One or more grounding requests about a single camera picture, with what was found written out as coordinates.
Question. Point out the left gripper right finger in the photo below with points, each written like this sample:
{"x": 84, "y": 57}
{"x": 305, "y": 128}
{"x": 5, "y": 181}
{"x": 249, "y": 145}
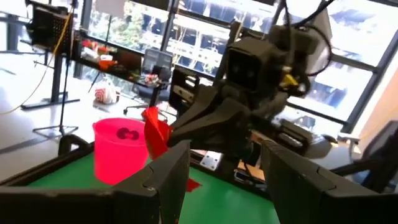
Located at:
{"x": 311, "y": 202}

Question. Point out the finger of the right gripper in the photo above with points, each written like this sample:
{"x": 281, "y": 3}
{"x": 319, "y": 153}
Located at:
{"x": 205, "y": 104}
{"x": 217, "y": 127}

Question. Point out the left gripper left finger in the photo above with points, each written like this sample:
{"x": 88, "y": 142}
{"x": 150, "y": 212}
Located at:
{"x": 140, "y": 202}

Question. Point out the red Skittles candy bag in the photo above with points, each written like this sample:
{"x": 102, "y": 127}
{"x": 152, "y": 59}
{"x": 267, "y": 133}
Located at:
{"x": 193, "y": 185}

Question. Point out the red cloth piece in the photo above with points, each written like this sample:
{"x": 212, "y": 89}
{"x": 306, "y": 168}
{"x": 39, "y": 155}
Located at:
{"x": 155, "y": 130}

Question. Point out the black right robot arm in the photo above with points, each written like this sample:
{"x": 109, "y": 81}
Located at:
{"x": 298, "y": 40}

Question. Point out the pink plastic bucket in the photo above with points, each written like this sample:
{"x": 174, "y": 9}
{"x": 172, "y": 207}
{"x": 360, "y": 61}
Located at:
{"x": 118, "y": 158}

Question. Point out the black office chair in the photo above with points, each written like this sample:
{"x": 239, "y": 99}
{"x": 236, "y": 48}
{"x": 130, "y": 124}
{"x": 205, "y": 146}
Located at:
{"x": 161, "y": 74}

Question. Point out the green table mat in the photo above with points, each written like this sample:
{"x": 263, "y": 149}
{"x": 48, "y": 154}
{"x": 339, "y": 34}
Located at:
{"x": 224, "y": 202}

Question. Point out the dark office chair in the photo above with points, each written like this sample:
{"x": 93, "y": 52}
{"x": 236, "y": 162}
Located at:
{"x": 382, "y": 155}

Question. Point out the cluttered black desk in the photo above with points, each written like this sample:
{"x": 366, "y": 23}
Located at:
{"x": 124, "y": 63}

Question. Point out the white bag red spiral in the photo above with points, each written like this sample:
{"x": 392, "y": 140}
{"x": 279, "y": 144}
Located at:
{"x": 107, "y": 95}

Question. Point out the black tripod stand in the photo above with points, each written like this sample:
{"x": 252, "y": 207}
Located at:
{"x": 61, "y": 126}

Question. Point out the black desk leg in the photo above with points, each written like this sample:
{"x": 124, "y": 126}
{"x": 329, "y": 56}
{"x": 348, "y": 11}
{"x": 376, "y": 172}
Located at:
{"x": 57, "y": 81}

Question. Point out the black perforated panel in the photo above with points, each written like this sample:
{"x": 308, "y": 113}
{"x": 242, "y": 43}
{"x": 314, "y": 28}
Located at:
{"x": 49, "y": 28}

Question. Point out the white metal mount plate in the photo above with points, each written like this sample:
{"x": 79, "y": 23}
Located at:
{"x": 211, "y": 160}

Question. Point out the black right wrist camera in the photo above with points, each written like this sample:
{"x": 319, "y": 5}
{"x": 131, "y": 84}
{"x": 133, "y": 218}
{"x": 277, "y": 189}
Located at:
{"x": 248, "y": 65}

